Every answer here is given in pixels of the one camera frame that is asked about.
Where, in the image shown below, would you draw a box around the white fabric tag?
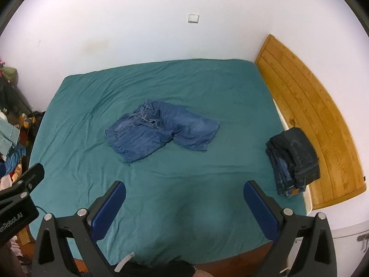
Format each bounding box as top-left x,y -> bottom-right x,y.
115,252 -> 135,272

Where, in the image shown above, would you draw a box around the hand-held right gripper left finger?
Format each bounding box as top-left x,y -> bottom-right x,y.
30,180 -> 127,277

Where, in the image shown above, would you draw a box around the blue denim shorts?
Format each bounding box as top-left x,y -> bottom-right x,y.
104,99 -> 221,163

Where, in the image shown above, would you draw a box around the pile of assorted clothes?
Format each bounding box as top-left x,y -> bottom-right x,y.
0,59 -> 45,185

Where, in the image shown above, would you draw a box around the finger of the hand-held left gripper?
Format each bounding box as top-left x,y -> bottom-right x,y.
0,163 -> 45,205

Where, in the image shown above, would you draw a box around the stack of folded dark jeans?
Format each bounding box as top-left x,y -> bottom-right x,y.
265,127 -> 321,199

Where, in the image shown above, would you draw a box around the teal bed sheet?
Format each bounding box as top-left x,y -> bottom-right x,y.
27,58 -> 307,267

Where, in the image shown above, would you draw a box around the black cloth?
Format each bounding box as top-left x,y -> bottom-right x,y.
115,260 -> 197,277

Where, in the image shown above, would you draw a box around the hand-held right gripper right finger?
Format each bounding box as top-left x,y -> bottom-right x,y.
243,180 -> 338,277

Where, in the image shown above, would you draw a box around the wooden headboard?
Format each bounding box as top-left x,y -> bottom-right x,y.
254,34 -> 366,211

